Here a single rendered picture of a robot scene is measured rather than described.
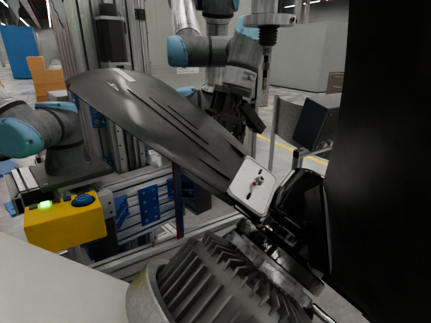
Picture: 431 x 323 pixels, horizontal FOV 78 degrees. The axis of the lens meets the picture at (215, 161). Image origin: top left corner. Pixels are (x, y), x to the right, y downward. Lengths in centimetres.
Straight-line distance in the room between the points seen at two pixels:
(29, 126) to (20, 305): 64
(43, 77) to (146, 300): 932
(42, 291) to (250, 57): 54
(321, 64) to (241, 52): 962
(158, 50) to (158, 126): 191
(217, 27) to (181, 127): 75
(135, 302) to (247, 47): 51
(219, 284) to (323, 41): 1002
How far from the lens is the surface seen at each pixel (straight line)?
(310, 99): 110
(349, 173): 23
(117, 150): 118
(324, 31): 1023
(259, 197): 38
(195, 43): 71
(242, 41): 63
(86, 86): 35
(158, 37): 225
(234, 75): 62
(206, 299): 32
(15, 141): 88
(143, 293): 36
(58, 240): 74
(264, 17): 38
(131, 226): 121
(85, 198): 74
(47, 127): 90
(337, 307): 196
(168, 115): 38
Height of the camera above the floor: 142
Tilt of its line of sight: 23 degrees down
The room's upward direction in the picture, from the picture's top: straight up
